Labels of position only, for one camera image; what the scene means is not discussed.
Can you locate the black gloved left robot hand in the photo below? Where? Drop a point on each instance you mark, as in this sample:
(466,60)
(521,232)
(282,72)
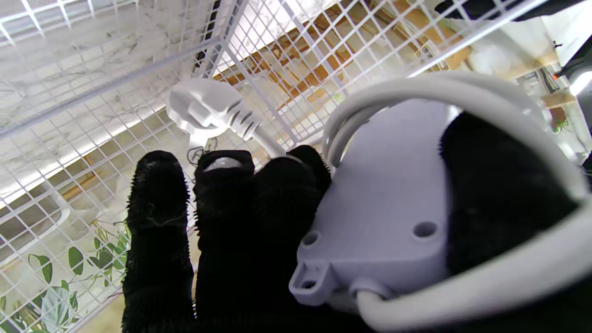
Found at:
(508,7)

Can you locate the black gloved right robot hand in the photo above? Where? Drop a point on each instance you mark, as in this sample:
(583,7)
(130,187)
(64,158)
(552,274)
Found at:
(240,240)

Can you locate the printed cafe scene backdrop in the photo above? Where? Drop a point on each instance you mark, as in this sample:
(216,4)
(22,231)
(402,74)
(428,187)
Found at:
(508,60)

